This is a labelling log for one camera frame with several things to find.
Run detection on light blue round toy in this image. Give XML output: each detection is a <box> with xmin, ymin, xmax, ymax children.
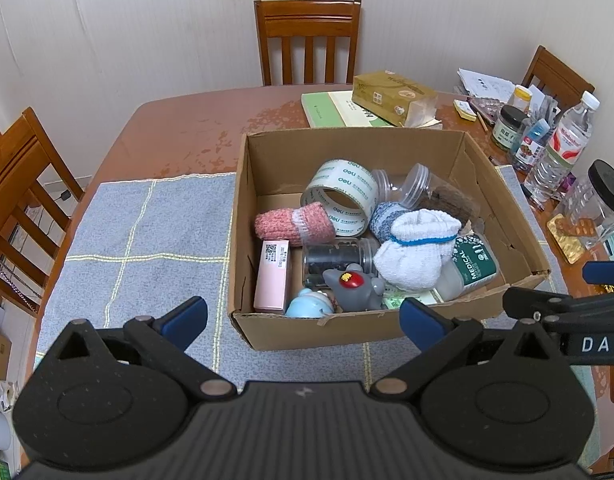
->
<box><xmin>285</xmin><ymin>287</ymin><xmax>336</xmax><ymax>319</ymax></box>

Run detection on silver blister pack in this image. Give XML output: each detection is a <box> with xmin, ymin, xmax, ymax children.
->
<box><xmin>468</xmin><ymin>97</ymin><xmax>504</xmax><ymax>121</ymax></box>

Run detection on green book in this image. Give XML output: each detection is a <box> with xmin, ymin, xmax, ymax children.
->
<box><xmin>301</xmin><ymin>90</ymin><xmax>395</xmax><ymax>129</ymax></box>

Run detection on clear packing tape roll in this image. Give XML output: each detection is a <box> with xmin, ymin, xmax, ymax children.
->
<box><xmin>300</xmin><ymin>158</ymin><xmax>380</xmax><ymax>237</ymax></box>

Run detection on white paper sheets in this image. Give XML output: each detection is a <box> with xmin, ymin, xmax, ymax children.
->
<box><xmin>456</xmin><ymin>66</ymin><xmax>520</xmax><ymax>98</ymax></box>

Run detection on yellow tissue box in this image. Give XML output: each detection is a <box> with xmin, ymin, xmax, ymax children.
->
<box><xmin>351</xmin><ymin>72</ymin><xmax>439</xmax><ymax>128</ymax></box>

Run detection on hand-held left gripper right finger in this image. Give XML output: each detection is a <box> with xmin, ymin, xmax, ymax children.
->
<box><xmin>371</xmin><ymin>297</ymin><xmax>562</xmax><ymax>403</ymax></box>

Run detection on green white tissue pack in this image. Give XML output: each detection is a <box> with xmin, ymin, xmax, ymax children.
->
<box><xmin>382</xmin><ymin>287</ymin><xmax>440</xmax><ymax>311</ymax></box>

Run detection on dark lid jar green label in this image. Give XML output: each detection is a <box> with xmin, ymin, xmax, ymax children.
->
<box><xmin>491</xmin><ymin>105</ymin><xmax>529</xmax><ymax>152</ymax></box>

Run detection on gold blister pack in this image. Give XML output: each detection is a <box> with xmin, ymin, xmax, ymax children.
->
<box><xmin>546</xmin><ymin>214</ymin><xmax>586</xmax><ymax>265</ymax></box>

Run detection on brown cardboard box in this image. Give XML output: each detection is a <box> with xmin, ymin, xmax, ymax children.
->
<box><xmin>227</xmin><ymin>127</ymin><xmax>552</xmax><ymax>352</ymax></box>

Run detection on wooden chair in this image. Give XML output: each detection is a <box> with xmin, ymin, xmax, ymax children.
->
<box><xmin>253</xmin><ymin>0</ymin><xmax>363</xmax><ymax>86</ymax></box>
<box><xmin>0</xmin><ymin>106</ymin><xmax>85</xmax><ymax>313</ymax></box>
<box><xmin>521</xmin><ymin>45</ymin><xmax>596</xmax><ymax>108</ymax></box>

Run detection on white sock with blue stripe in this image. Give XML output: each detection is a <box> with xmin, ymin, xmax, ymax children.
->
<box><xmin>373</xmin><ymin>208</ymin><xmax>461</xmax><ymax>291</ymax></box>

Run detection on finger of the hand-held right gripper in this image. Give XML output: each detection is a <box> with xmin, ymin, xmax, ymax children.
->
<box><xmin>502</xmin><ymin>286</ymin><xmax>614</xmax><ymax>322</ymax></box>
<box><xmin>582</xmin><ymin>260</ymin><xmax>614</xmax><ymax>286</ymax></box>

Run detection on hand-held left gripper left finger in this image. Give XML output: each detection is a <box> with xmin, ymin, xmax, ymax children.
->
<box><xmin>42</xmin><ymin>296</ymin><xmax>238</xmax><ymax>403</ymax></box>

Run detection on blue grey checked cloth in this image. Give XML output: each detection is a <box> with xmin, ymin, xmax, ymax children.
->
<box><xmin>34</xmin><ymin>164</ymin><xmax>600</xmax><ymax>466</ymax></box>

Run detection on green label plastic bottle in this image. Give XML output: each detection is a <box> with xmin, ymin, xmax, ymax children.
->
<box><xmin>433</xmin><ymin>232</ymin><xmax>500</xmax><ymax>301</ymax></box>

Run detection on clear water bottle red label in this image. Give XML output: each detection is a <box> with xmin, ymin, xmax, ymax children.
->
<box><xmin>523</xmin><ymin>91</ymin><xmax>601</xmax><ymax>203</ymax></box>

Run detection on large clear jar black lid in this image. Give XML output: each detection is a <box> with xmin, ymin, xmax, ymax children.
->
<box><xmin>554</xmin><ymin>159</ymin><xmax>614</xmax><ymax>261</ymax></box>

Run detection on clear jar of black items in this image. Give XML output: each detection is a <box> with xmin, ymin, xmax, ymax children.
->
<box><xmin>302</xmin><ymin>237</ymin><xmax>380</xmax><ymax>288</ymax></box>

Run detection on yellow lid bottle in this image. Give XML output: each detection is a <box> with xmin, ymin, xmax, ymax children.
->
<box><xmin>509</xmin><ymin>85</ymin><xmax>534</xmax><ymax>117</ymax></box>

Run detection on grey cat toy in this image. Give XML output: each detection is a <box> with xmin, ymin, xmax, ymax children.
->
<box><xmin>321</xmin><ymin>262</ymin><xmax>386</xmax><ymax>313</ymax></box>

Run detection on pink knitted sock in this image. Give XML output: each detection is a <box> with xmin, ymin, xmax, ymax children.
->
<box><xmin>253</xmin><ymin>201</ymin><xmax>336</xmax><ymax>247</ymax></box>

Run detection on blue knitted sock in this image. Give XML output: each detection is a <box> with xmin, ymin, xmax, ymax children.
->
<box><xmin>369</xmin><ymin>201</ymin><xmax>410</xmax><ymax>241</ymax></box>

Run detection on clear jar of brown biscuits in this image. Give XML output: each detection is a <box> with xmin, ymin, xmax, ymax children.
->
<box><xmin>399</xmin><ymin>162</ymin><xmax>482</xmax><ymax>228</ymax></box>

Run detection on pink small carton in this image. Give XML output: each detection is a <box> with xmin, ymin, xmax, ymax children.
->
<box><xmin>253</xmin><ymin>239</ymin><xmax>291</xmax><ymax>311</ymax></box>

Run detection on blue cap tube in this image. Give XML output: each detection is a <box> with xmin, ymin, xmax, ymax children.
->
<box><xmin>527</xmin><ymin>116</ymin><xmax>554</xmax><ymax>143</ymax></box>

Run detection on clear plastic jar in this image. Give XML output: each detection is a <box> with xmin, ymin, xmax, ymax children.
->
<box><xmin>371</xmin><ymin>167</ymin><xmax>408</xmax><ymax>206</ymax></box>

